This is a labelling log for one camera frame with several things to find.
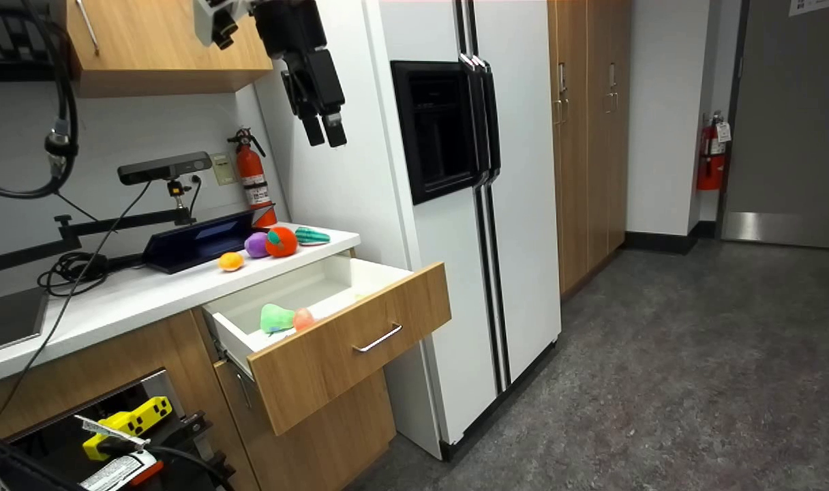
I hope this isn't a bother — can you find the black stereo camera bar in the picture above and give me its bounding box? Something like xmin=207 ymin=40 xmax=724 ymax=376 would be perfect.
xmin=116 ymin=151 xmax=215 ymax=188

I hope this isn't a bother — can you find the white two-door refrigerator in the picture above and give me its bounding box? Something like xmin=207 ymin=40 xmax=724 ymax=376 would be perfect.
xmin=249 ymin=0 xmax=566 ymax=461

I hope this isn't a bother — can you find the purple plush toy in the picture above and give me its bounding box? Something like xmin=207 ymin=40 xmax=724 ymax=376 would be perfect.
xmin=242 ymin=230 xmax=274 ymax=261

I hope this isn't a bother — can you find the yellow power splitter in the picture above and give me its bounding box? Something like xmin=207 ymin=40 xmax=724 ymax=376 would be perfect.
xmin=79 ymin=394 xmax=174 ymax=463

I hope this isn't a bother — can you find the red wall-mounted fire extinguisher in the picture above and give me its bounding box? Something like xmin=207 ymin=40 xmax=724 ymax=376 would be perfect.
xmin=695 ymin=109 xmax=736 ymax=197

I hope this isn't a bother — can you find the grey door with kick plate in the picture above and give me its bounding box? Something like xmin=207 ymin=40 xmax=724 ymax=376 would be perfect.
xmin=718 ymin=0 xmax=829 ymax=255

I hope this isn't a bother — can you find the thin black camera cable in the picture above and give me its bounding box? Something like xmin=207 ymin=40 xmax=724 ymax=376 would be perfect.
xmin=0 ymin=177 xmax=155 ymax=432

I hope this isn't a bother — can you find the wooden wall cabinet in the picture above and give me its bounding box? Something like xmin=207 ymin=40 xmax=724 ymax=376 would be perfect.
xmin=64 ymin=0 xmax=277 ymax=99

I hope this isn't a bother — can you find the red orange plush toy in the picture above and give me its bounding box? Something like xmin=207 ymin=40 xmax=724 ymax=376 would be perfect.
xmin=262 ymin=225 xmax=304 ymax=259

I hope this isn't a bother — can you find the tall wooden cabinet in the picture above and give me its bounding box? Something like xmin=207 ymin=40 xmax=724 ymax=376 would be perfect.
xmin=545 ymin=0 xmax=634 ymax=297

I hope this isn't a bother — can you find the red fire extinguisher black hose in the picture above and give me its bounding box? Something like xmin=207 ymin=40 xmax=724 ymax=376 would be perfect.
xmin=226 ymin=125 xmax=282 ymax=233

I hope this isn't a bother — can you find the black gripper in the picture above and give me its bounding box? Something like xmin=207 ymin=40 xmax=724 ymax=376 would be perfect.
xmin=251 ymin=0 xmax=350 ymax=151

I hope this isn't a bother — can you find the metal drawer handle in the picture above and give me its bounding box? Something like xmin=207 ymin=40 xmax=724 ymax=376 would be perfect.
xmin=352 ymin=323 xmax=406 ymax=358

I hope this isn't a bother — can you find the wooden base cabinet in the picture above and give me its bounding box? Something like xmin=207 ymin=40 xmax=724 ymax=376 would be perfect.
xmin=0 ymin=309 xmax=398 ymax=491

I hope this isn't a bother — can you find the teal plush toy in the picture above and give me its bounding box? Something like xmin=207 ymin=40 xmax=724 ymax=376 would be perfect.
xmin=293 ymin=225 xmax=334 ymax=248

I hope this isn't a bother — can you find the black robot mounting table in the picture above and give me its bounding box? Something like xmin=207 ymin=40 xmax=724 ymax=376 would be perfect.
xmin=0 ymin=379 xmax=240 ymax=491

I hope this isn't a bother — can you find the white red printed packet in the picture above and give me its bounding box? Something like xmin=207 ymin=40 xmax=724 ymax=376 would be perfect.
xmin=73 ymin=447 xmax=166 ymax=491

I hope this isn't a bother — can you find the metal wall cabinet handle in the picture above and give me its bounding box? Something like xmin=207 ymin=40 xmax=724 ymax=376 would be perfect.
xmin=73 ymin=0 xmax=105 ymax=60

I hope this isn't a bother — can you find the yellow plush toy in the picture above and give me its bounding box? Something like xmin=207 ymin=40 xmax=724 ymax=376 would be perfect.
xmin=215 ymin=248 xmax=249 ymax=275

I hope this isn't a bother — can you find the coiled black cable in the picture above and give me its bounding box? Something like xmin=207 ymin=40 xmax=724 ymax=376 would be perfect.
xmin=35 ymin=252 xmax=113 ymax=301

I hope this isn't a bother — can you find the black slatted rack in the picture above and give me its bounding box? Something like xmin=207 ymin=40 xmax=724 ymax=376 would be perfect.
xmin=0 ymin=0 xmax=71 ymax=85

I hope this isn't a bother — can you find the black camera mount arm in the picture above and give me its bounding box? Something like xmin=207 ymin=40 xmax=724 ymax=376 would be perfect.
xmin=0 ymin=174 xmax=206 ymax=279

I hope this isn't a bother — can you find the black refrigerator dispenser panel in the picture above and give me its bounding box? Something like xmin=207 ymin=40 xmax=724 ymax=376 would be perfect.
xmin=388 ymin=58 xmax=491 ymax=207

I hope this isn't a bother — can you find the white paper sign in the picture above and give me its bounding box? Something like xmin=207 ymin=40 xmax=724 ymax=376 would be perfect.
xmin=786 ymin=0 xmax=829 ymax=20

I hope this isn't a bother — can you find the wooden drawer white inside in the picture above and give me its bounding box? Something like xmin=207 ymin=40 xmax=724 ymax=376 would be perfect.
xmin=202 ymin=255 xmax=452 ymax=440

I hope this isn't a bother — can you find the beige wall outlet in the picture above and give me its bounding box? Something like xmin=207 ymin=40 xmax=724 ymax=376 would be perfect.
xmin=207 ymin=148 xmax=240 ymax=188

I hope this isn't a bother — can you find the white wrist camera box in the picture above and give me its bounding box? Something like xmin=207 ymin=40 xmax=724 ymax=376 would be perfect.
xmin=191 ymin=0 xmax=251 ymax=53

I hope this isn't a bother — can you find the dark recessed sink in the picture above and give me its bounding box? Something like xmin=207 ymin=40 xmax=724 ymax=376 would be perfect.
xmin=0 ymin=286 xmax=53 ymax=354

